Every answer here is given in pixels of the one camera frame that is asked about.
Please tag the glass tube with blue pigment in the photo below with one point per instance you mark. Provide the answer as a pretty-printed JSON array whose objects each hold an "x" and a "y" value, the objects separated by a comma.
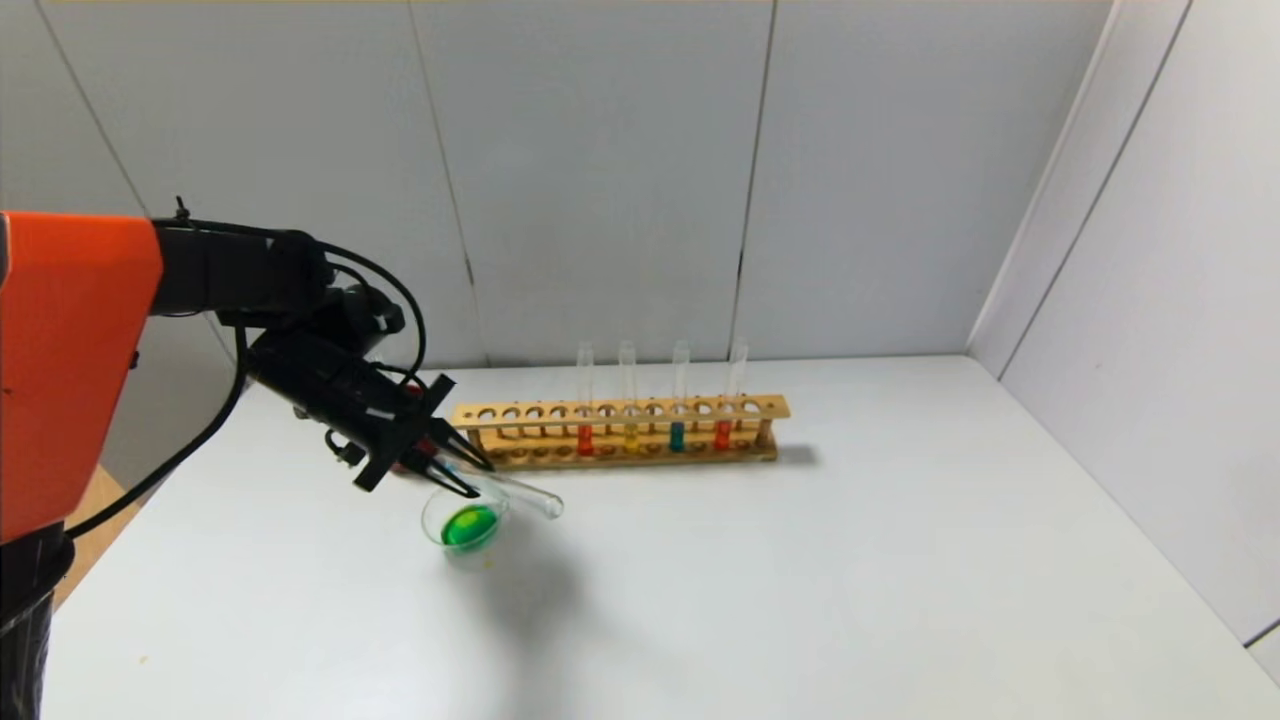
[
  {"x": 530, "y": 497},
  {"x": 677, "y": 437}
]

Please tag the wooden test tube rack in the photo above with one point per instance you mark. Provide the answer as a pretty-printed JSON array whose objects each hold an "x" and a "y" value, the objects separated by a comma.
[{"x": 650, "y": 410}]

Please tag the glass tube with red pigment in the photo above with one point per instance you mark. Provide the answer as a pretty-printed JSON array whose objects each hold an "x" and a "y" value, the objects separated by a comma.
[
  {"x": 585, "y": 441},
  {"x": 722, "y": 435}
]

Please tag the dark red cup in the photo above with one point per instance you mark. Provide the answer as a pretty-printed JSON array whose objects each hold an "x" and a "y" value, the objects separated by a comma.
[{"x": 425, "y": 452}]

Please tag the glass tube with yellow pigment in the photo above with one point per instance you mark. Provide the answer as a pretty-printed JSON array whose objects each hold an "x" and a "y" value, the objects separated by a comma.
[{"x": 631, "y": 438}]

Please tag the orange and black left arm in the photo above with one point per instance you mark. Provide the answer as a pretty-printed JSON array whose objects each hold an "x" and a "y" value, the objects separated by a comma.
[{"x": 70, "y": 340}]

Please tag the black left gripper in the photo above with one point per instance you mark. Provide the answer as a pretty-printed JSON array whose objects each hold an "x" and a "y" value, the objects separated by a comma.
[{"x": 404, "y": 433}]

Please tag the clear glass dish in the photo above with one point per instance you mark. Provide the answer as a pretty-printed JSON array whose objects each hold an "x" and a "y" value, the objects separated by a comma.
[{"x": 468, "y": 530}]

